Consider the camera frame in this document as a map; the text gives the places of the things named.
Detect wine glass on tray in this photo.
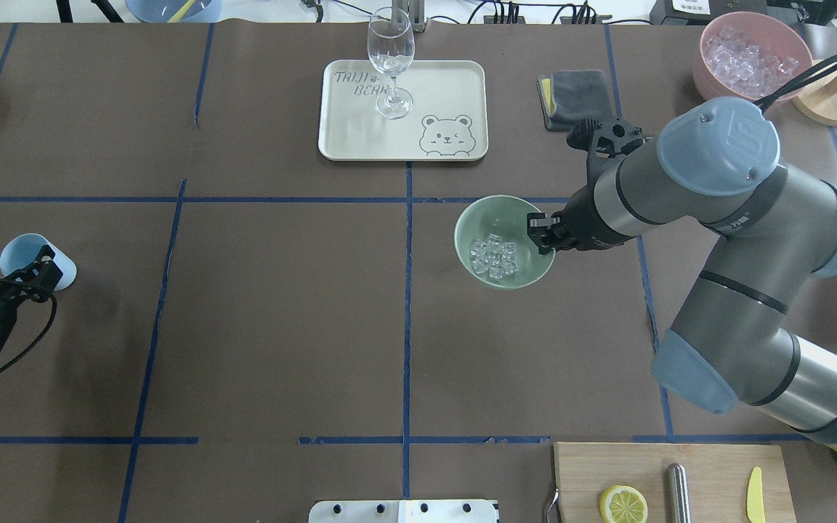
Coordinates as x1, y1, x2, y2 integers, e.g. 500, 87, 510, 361
368, 6, 415, 120

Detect lemon half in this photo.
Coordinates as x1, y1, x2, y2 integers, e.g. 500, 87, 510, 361
598, 485, 649, 523

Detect light blue cup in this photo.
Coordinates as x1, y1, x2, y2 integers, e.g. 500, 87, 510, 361
0, 234, 78, 291

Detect blue bowl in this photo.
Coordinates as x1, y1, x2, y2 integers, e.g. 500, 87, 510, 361
125, 0, 223, 23

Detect pink bowl of ice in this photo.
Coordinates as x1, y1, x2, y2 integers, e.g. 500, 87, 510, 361
693, 11, 813, 102

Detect ice cubes in bowl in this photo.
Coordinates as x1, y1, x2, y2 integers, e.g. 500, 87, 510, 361
468, 234, 520, 283

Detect aluminium frame post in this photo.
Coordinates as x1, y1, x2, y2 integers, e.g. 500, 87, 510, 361
391, 0, 427, 33

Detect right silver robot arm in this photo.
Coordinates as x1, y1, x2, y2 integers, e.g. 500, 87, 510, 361
526, 97, 837, 451

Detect green bowl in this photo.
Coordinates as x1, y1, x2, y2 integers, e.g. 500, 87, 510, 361
453, 195, 555, 289

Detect yellow plastic knife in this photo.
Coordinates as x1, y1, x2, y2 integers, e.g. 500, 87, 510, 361
746, 466, 765, 523

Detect wooden cutting board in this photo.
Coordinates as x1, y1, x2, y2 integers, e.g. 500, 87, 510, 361
554, 442, 796, 522

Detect white tray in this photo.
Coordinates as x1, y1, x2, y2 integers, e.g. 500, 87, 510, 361
318, 60, 489, 162

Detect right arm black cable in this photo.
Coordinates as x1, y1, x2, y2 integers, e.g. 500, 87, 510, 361
756, 48, 837, 113

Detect black tripod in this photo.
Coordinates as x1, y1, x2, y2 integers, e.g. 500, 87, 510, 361
54, 0, 125, 23

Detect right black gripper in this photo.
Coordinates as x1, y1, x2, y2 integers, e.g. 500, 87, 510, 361
526, 117, 649, 255

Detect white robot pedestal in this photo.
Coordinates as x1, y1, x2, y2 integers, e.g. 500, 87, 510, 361
308, 498, 501, 522

